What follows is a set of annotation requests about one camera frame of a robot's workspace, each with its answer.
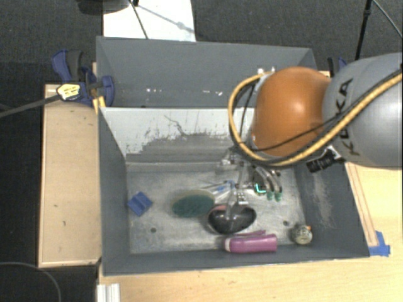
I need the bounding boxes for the purple tube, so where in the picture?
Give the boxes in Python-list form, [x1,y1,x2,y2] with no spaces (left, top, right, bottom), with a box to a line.
[221,230,278,254]

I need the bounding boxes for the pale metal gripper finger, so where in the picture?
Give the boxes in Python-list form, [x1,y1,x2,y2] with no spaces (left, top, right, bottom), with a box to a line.
[226,193,247,228]
[201,180,237,200]

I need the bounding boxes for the blue ridged block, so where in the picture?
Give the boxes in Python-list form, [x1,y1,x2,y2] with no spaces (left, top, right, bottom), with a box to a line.
[127,191,154,217]

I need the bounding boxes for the pale wood board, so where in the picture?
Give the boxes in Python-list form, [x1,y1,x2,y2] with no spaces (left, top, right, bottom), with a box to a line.
[37,83,103,269]

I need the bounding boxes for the grey metal bin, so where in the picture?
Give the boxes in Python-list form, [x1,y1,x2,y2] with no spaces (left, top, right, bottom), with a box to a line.
[95,35,371,277]

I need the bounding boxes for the green round scrub pad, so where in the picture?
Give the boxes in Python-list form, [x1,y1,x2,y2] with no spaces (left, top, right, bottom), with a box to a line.
[171,189,215,219]

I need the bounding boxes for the black cylinder on white bracket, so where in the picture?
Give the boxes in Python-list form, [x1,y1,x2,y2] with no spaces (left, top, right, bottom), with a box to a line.
[306,148,344,174]

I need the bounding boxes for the small grey round toy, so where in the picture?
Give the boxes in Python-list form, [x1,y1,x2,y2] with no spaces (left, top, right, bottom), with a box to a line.
[290,224,314,245]

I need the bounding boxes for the black oval bowl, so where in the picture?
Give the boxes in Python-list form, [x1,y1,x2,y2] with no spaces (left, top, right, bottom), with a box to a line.
[207,203,258,235]

